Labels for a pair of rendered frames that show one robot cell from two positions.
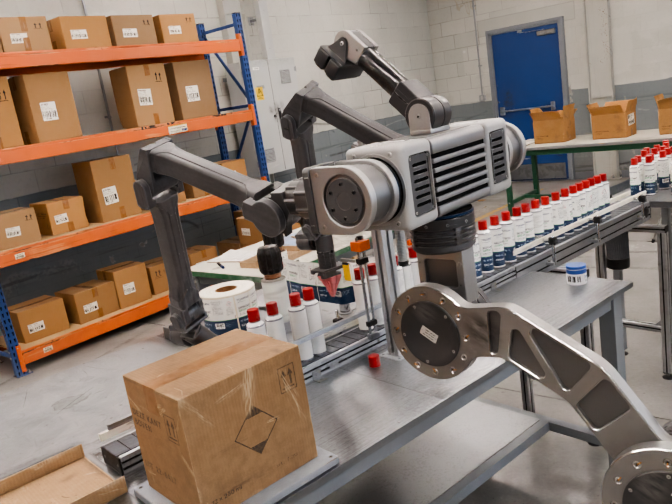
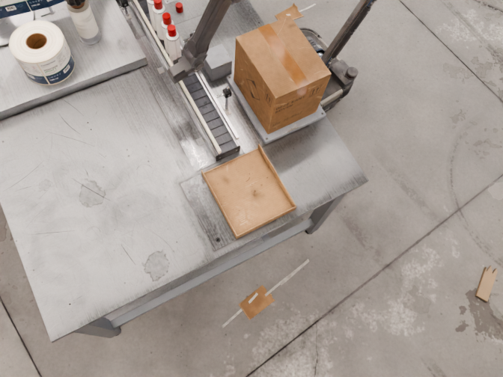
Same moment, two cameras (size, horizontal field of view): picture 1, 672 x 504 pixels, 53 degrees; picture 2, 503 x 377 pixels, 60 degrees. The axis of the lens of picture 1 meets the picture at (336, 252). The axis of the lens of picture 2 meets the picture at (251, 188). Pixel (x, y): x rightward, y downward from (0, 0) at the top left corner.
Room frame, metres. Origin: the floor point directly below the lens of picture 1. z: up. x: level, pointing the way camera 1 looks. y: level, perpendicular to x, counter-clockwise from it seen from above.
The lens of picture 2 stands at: (1.37, 1.36, 2.42)
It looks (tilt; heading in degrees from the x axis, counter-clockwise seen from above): 68 degrees down; 271
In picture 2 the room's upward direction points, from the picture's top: 11 degrees clockwise
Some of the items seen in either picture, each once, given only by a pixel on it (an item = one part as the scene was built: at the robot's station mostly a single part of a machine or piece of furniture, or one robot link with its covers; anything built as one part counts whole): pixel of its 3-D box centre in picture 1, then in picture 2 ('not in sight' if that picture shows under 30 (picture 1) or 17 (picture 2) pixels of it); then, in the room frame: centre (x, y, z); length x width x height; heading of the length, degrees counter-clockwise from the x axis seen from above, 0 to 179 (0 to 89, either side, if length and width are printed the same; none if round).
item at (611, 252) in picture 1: (613, 235); not in sight; (3.37, -1.43, 0.71); 0.15 x 0.12 x 0.34; 40
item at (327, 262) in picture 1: (327, 261); not in sight; (2.07, 0.03, 1.13); 0.10 x 0.07 x 0.07; 130
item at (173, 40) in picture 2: (258, 343); (174, 45); (1.81, 0.26, 0.98); 0.05 x 0.05 x 0.20
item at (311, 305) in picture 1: (312, 320); (155, 10); (1.93, 0.10, 0.98); 0.05 x 0.05 x 0.20
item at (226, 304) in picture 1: (229, 308); (43, 53); (2.31, 0.40, 0.95); 0.20 x 0.20 x 0.14
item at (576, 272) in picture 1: (576, 273); not in sight; (2.35, -0.85, 0.87); 0.07 x 0.07 x 0.07
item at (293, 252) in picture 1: (276, 256); not in sight; (3.62, 0.33, 0.82); 0.34 x 0.24 x 0.03; 143
